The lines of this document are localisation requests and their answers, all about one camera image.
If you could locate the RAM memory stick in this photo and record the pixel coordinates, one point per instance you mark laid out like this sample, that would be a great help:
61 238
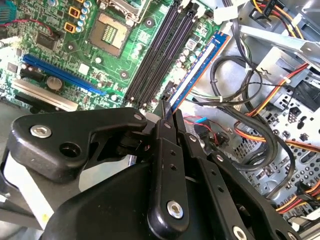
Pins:
198 71

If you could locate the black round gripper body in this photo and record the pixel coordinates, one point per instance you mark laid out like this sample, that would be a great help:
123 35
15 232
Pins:
112 210

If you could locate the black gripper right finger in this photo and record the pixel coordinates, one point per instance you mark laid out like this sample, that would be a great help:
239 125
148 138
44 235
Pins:
220 185

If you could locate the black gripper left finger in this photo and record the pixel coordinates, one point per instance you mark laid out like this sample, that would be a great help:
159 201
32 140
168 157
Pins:
75 140

